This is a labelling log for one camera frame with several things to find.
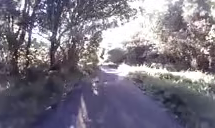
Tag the shaded grass verge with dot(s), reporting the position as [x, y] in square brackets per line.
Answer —
[24, 100]

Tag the sunlit grass verge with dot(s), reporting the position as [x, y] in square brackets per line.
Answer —
[183, 94]

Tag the row of dark trees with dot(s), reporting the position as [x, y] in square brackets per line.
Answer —
[53, 40]

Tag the row of sunlit trees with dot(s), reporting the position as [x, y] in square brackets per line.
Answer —
[181, 43]

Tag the grey asphalt path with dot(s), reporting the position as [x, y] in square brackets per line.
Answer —
[123, 106]

